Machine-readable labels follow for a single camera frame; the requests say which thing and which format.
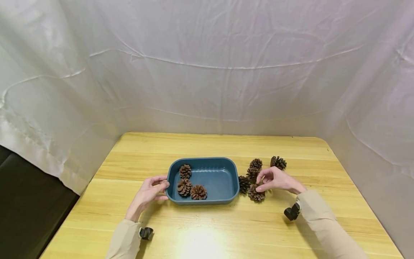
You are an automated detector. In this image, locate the person's left forearm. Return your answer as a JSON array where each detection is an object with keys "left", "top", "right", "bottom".
[{"left": 106, "top": 219, "right": 143, "bottom": 259}]

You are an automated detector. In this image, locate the person's left hand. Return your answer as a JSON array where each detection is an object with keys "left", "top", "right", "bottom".
[{"left": 125, "top": 175, "right": 170, "bottom": 222}]

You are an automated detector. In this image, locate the blue rectangular tray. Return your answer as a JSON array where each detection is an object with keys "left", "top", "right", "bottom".
[{"left": 166, "top": 157, "right": 240, "bottom": 206}]

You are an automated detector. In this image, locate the person's right hand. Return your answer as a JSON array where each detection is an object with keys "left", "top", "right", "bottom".
[{"left": 256, "top": 166, "right": 308, "bottom": 195}]

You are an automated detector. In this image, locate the person's right forearm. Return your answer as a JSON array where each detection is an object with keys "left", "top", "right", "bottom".
[{"left": 295, "top": 189, "right": 370, "bottom": 259}]

